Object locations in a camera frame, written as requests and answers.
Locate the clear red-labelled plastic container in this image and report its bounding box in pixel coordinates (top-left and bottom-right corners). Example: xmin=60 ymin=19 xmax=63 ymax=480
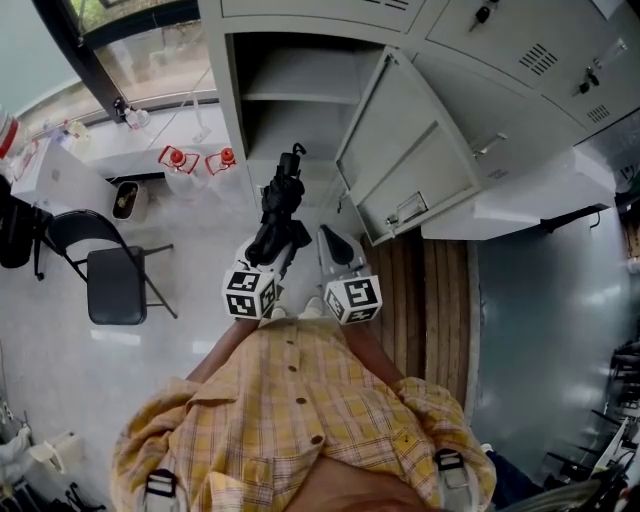
xmin=0 ymin=107 xmax=31 ymax=161

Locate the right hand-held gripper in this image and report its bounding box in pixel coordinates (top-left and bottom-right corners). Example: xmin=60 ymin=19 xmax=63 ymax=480
xmin=317 ymin=224 xmax=384 ymax=326

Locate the black folding chair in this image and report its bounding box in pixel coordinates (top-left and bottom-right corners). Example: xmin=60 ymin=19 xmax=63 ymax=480
xmin=42 ymin=209 xmax=179 ymax=326

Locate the person's right forearm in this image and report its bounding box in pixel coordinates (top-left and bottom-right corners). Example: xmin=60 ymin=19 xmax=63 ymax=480
xmin=344 ymin=322 xmax=406 ymax=386

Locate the grey left backpack strap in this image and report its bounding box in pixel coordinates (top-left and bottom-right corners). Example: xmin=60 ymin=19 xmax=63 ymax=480
xmin=143 ymin=469 xmax=179 ymax=512

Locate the beige plastic box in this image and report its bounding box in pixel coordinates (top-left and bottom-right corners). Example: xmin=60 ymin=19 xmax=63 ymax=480
xmin=28 ymin=432 xmax=81 ymax=474

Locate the white trash bin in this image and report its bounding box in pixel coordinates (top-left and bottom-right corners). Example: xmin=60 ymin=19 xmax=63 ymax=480
xmin=111 ymin=180 xmax=150 ymax=224

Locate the black office chair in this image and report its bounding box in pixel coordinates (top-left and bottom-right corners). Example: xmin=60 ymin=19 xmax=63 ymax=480
xmin=0 ymin=174 xmax=56 ymax=281

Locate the grey backpack strap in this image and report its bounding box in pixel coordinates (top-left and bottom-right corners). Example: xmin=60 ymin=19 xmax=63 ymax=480
xmin=433 ymin=448 xmax=474 ymax=512
xmin=143 ymin=469 xmax=179 ymax=512

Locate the white cardboard box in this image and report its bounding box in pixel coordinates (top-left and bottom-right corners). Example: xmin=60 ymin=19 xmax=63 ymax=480
xmin=9 ymin=142 xmax=116 ymax=216

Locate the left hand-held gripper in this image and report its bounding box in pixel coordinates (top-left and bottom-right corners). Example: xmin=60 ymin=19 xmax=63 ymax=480
xmin=222 ymin=238 xmax=295 ymax=321

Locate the grey metal locker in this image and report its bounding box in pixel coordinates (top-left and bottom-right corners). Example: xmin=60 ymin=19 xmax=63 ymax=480
xmin=197 ymin=0 xmax=640 ymax=246

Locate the clear acrylic stand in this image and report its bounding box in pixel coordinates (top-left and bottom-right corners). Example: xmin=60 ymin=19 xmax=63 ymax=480
xmin=192 ymin=97 xmax=214 ymax=144

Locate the black window frame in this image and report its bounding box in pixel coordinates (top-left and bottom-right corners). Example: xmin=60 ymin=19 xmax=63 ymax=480
xmin=32 ymin=0 xmax=201 ymax=124

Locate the black umbrella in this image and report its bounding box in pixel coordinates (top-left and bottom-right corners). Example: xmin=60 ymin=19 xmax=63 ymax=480
xmin=247 ymin=142 xmax=314 ymax=269

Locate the grey open locker door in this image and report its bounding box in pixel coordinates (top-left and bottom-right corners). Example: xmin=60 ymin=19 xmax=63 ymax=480
xmin=334 ymin=47 xmax=484 ymax=246

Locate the white cabinet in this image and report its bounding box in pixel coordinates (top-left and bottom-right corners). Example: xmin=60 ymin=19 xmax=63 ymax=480
xmin=421 ymin=144 xmax=616 ymax=241

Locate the clear red-capped water bottle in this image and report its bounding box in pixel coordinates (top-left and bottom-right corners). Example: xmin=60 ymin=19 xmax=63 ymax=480
xmin=204 ymin=147 xmax=246 ymax=196
xmin=158 ymin=145 xmax=209 ymax=194

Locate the yellow plaid shirt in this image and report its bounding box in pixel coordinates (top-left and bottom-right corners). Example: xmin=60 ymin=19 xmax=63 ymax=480
xmin=112 ymin=317 xmax=497 ymax=512

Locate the grey right backpack strap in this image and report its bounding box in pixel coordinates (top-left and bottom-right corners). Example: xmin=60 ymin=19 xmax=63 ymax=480
xmin=433 ymin=448 xmax=474 ymax=512

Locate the person's left forearm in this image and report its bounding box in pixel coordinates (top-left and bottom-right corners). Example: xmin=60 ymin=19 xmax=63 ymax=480
xmin=185 ymin=317 xmax=261 ymax=384

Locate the brown wooden slatted bench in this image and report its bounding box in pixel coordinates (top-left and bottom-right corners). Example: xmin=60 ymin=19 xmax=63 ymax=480
xmin=362 ymin=234 xmax=474 ymax=411

